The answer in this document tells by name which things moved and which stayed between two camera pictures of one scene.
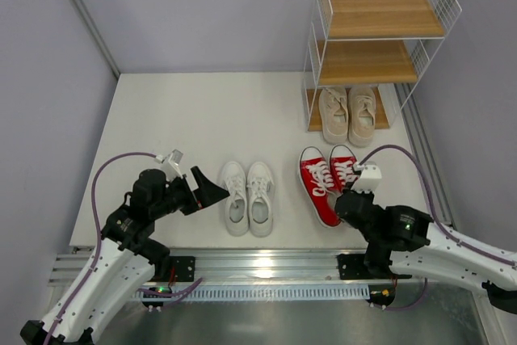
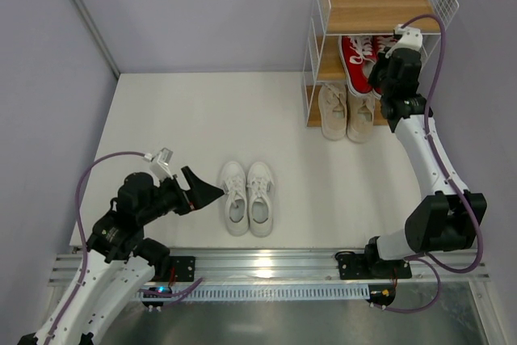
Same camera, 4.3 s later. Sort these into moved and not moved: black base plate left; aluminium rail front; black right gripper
Moved: black right gripper
Not moved: black base plate left; aluminium rail front
